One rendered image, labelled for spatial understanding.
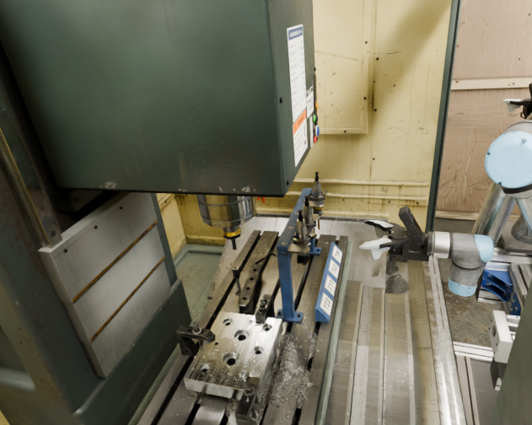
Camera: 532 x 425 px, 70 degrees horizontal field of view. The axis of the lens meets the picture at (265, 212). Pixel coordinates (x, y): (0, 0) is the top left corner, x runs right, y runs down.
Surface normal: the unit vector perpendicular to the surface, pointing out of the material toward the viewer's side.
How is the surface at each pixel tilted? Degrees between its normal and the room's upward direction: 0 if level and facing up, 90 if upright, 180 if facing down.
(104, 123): 90
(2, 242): 90
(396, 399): 8
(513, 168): 83
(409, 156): 90
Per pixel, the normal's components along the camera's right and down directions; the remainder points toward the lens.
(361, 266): -0.20, -0.61
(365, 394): -0.14, -0.81
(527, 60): -0.33, 0.46
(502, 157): -0.70, 0.29
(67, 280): 0.96, 0.05
